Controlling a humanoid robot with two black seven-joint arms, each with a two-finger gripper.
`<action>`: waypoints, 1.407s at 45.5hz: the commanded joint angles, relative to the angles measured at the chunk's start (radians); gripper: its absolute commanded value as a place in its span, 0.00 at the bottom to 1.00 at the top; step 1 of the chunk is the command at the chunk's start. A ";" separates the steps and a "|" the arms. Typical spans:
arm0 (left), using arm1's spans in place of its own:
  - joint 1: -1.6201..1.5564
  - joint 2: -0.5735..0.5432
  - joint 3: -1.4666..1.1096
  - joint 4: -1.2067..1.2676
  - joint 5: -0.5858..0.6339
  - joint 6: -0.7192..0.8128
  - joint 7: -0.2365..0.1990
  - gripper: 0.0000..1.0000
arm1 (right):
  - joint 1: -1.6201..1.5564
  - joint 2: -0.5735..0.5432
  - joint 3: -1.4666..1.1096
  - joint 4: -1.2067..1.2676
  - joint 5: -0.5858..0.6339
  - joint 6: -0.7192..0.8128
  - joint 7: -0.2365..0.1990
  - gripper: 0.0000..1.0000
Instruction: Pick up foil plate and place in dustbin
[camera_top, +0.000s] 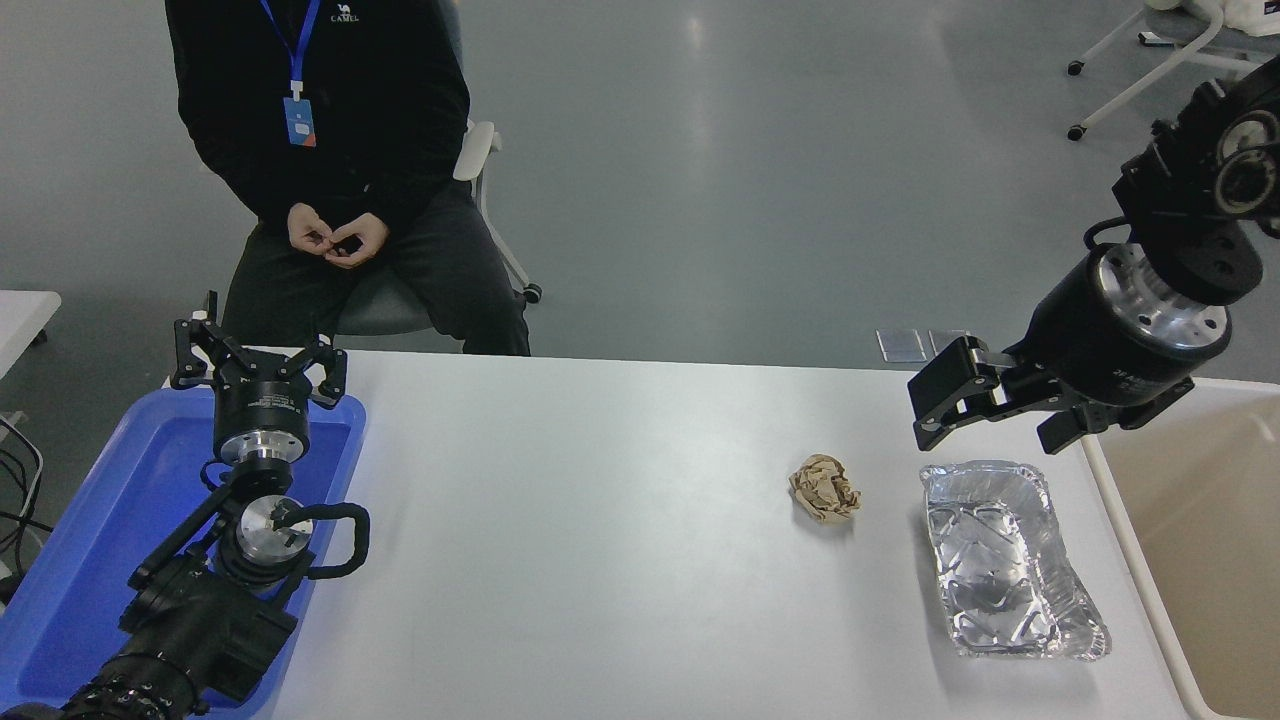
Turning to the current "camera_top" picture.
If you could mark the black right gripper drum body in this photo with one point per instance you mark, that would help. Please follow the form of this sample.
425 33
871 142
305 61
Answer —
1085 345

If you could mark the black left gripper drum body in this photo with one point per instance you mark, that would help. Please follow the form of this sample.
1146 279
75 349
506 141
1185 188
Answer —
262 405

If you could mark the crinkled silver foil tray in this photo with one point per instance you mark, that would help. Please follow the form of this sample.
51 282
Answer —
1000 560

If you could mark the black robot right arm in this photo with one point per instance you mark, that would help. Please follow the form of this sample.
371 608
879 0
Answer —
1200 170

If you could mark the grey square floor plate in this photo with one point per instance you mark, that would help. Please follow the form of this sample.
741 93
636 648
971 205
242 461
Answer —
945 340
902 345

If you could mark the person's left hand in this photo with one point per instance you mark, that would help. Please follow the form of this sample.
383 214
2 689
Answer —
362 240

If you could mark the person's right hand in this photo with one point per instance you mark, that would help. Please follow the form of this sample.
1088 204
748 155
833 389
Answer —
305 228

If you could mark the white-framed wheeled chair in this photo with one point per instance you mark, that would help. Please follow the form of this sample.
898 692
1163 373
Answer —
385 305

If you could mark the white side table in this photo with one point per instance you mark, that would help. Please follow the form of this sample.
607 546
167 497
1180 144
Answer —
25 320

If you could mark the crumpled tan paper ball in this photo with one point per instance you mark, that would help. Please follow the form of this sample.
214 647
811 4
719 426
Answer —
825 490

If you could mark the blue plastic tray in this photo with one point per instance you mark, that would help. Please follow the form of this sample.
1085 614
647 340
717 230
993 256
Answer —
100 520

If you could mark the large pale plastic bin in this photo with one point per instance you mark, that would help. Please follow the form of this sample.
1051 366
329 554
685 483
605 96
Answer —
1200 560

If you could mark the person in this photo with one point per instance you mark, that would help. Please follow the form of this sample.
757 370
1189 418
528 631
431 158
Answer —
340 100

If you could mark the white wheeled tube frame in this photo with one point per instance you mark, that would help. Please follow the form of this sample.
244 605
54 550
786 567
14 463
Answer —
1140 85

